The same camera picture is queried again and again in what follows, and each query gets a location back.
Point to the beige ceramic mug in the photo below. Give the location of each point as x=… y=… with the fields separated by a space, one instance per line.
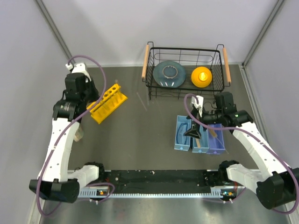
x=79 y=134

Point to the yellow test tube rack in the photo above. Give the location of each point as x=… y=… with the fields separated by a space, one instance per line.
x=116 y=99

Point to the blue safety goggles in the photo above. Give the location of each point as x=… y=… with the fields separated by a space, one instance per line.
x=181 y=138

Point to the blue ceramic plate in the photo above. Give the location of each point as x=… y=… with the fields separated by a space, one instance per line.
x=169 y=74

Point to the light blue bin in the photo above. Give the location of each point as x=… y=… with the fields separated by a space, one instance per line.
x=183 y=147
x=204 y=142

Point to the light blue middle bin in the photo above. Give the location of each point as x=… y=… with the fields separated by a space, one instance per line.
x=204 y=142

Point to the yellow ribbed bowl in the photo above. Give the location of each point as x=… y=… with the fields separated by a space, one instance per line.
x=201 y=77

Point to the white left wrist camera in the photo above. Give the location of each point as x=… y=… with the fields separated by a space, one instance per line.
x=78 y=68

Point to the wooden test tube holder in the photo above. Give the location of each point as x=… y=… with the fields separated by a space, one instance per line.
x=197 y=142

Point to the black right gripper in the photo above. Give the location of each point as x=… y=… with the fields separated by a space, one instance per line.
x=195 y=131

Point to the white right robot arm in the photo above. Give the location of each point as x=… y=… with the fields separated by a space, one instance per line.
x=275 y=183

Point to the short glass test tube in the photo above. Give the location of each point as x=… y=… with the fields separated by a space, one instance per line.
x=104 y=102

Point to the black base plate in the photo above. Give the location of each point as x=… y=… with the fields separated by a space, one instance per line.
x=162 y=181

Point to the black wire basket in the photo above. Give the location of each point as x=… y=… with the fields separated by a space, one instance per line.
x=216 y=60

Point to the light blue left bin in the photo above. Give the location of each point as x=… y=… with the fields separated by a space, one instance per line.
x=183 y=147

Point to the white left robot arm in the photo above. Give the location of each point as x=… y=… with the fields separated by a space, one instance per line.
x=56 y=183

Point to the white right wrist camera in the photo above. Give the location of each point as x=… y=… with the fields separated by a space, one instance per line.
x=197 y=102

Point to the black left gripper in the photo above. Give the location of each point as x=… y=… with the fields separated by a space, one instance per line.
x=95 y=93

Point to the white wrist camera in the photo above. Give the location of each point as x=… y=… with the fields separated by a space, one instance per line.
x=197 y=102
x=78 y=68

